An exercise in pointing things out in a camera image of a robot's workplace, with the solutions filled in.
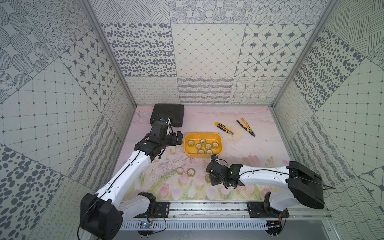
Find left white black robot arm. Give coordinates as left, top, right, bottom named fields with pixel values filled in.
left=77, top=115, right=183, bottom=240

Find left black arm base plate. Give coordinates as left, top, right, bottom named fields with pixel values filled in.
left=135, top=202, right=170, bottom=219

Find white ventilation grille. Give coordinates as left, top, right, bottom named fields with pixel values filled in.
left=121, top=220, right=269, bottom=231

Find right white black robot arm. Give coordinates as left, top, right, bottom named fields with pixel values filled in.
left=206, top=155, right=325, bottom=212

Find yellow plastic storage box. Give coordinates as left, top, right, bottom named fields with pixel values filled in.
left=184, top=132, right=223, bottom=158

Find yellow black utility knife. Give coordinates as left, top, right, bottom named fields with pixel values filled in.
left=215, top=122, right=234, bottom=135

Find yellow black pliers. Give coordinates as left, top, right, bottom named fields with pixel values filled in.
left=236, top=118, right=256, bottom=137

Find black plastic tool case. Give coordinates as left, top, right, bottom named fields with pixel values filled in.
left=150, top=104, right=185, bottom=128

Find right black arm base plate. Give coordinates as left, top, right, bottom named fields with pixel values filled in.
left=247, top=202, right=290, bottom=218

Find aluminium mounting rail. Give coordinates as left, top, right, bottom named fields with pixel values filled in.
left=119, top=199, right=332, bottom=221

